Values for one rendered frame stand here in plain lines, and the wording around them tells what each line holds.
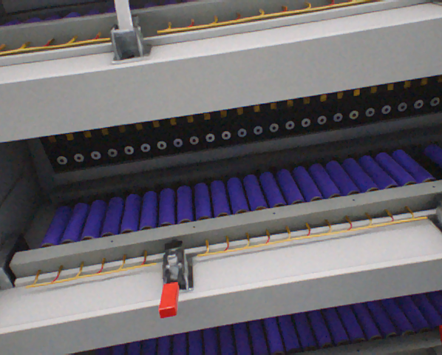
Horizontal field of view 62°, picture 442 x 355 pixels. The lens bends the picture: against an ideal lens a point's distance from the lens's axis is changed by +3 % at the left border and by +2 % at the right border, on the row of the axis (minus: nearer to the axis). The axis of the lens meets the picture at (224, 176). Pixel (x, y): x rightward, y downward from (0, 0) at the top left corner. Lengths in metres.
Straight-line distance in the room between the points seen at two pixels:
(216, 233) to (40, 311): 0.17
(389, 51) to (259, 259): 0.21
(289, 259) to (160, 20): 0.25
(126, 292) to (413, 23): 0.32
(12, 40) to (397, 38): 0.32
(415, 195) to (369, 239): 0.07
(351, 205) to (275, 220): 0.08
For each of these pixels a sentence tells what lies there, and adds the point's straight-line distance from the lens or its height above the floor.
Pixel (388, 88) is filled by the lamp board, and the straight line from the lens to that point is 0.50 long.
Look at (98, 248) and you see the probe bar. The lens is 0.38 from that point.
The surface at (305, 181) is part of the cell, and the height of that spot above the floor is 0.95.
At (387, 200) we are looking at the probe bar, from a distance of 0.40.
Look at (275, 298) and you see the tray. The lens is 0.36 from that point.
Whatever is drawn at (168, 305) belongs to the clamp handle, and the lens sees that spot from 0.28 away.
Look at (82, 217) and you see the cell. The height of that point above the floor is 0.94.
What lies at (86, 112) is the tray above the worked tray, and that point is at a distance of 0.31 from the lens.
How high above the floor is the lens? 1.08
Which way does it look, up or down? 15 degrees down
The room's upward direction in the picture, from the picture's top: 9 degrees counter-clockwise
